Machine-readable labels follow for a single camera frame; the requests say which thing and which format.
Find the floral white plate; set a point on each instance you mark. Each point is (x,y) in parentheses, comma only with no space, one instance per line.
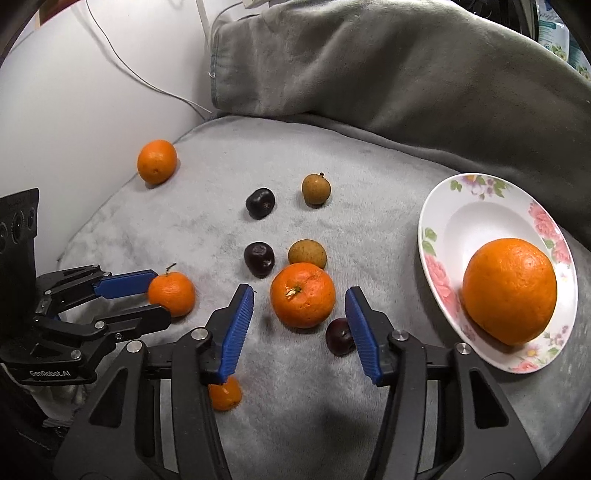
(463,213)

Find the tiny kumquat orange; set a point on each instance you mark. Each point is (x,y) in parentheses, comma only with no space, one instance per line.
(226,396)

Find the small mandarin with stem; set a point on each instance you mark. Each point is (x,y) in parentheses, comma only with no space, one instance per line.
(173,291)

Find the left white gloved hand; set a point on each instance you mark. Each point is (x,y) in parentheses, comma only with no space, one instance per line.
(59,403)

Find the grey fleece blanket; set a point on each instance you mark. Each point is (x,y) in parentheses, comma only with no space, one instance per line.
(386,99)

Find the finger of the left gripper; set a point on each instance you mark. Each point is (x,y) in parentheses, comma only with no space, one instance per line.
(120,283)
(129,324)

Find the medium orange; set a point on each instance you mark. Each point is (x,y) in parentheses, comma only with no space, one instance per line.
(157,162)

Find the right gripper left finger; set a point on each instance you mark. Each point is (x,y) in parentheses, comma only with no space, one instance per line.
(116,435)

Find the brown longan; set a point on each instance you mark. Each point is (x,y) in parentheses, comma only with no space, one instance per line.
(316,189)
(307,251)

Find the dark plum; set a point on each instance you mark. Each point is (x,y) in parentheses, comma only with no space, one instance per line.
(339,338)
(259,259)
(260,203)

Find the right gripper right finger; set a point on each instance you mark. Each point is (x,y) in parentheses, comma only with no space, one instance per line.
(479,435)

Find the large orange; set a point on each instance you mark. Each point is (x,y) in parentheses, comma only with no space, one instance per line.
(509,290)

